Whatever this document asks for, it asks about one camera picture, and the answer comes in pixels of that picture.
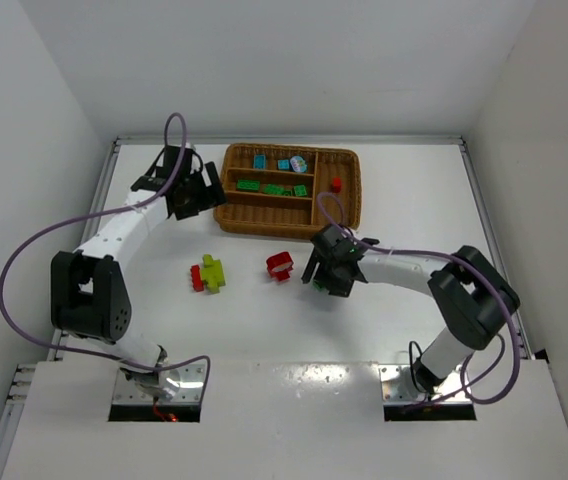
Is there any blue monster face lego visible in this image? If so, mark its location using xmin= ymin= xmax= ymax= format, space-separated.
xmin=289 ymin=155 xmax=308 ymax=173

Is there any small green square lego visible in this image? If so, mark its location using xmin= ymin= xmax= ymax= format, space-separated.
xmin=292 ymin=185 xmax=308 ymax=198

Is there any green upturned lego brick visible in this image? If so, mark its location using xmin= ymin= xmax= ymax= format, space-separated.
xmin=312 ymin=281 xmax=326 ymax=292

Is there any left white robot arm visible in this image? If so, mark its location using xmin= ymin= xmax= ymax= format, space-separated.
xmin=50 ymin=146 xmax=226 ymax=389

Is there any lime green lego piece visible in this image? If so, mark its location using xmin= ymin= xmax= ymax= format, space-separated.
xmin=200 ymin=254 xmax=226 ymax=294

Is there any red lego arch piece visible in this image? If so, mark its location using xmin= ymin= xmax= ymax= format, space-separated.
xmin=266 ymin=251 xmax=294 ymax=282

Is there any long green lego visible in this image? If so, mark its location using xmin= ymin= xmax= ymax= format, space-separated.
xmin=236 ymin=179 xmax=260 ymax=193

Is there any metal base plate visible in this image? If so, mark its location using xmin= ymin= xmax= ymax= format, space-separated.
xmin=112 ymin=362 xmax=208 ymax=407
xmin=381 ymin=362 xmax=475 ymax=407

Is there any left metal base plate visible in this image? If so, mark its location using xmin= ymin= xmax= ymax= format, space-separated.
xmin=112 ymin=362 xmax=208 ymax=407

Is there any green lego plate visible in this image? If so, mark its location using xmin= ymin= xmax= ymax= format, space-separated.
xmin=262 ymin=184 xmax=287 ymax=195

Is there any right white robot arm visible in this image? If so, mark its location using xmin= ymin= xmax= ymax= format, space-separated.
xmin=302 ymin=224 xmax=521 ymax=395

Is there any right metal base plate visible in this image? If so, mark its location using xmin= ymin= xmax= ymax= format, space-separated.
xmin=381 ymin=362 xmax=475 ymax=407

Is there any brown wicker divided basket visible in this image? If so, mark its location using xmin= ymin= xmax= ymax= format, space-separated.
xmin=214 ymin=143 xmax=362 ymax=239

